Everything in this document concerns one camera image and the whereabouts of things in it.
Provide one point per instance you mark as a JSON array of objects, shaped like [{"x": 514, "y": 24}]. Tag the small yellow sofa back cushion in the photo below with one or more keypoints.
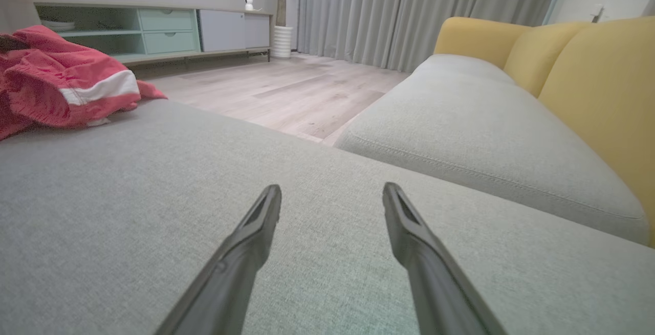
[{"x": 547, "y": 51}]

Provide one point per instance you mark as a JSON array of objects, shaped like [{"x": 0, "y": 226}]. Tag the wide white cabinet door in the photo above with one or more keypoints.
[{"x": 221, "y": 30}]

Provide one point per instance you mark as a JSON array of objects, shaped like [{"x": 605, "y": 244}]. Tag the mint green cabinet drawer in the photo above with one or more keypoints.
[
  {"x": 171, "y": 42},
  {"x": 166, "y": 19}
]

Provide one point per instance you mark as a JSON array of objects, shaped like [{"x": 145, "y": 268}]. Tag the narrow white cabinet door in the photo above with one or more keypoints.
[{"x": 257, "y": 30}]

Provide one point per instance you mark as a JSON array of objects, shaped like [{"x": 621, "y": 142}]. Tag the small white security camera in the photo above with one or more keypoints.
[{"x": 248, "y": 3}]

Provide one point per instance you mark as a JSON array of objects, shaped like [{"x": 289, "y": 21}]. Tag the long low TV cabinet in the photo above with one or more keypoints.
[{"x": 117, "y": 58}]

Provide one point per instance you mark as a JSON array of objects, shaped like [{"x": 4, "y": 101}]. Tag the grey pleated curtain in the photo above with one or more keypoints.
[{"x": 409, "y": 13}]

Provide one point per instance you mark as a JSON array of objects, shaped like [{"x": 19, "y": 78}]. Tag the large yellow sofa back cushion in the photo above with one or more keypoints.
[{"x": 609, "y": 99}]

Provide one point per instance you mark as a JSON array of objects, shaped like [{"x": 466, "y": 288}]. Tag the grey sofa seat cushion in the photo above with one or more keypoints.
[{"x": 460, "y": 130}]

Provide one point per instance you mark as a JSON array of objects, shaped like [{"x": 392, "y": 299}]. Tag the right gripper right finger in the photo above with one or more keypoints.
[{"x": 430, "y": 273}]

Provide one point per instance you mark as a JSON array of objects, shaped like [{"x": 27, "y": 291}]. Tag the red Bulls 23 jersey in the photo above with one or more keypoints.
[{"x": 66, "y": 51}]

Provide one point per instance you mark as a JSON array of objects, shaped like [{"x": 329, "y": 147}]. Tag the red shorts with white band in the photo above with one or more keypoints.
[{"x": 30, "y": 97}]

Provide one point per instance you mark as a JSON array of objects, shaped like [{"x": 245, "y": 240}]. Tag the white ribbed floor bin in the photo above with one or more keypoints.
[{"x": 282, "y": 42}]

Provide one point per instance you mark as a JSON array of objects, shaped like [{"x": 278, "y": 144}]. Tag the stack of white bowls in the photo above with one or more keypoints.
[{"x": 58, "y": 25}]

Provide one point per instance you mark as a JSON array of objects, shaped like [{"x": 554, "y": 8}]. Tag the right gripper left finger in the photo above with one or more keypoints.
[{"x": 240, "y": 268}]

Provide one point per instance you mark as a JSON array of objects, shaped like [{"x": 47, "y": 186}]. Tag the yellow sofa armrest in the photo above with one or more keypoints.
[{"x": 476, "y": 36}]

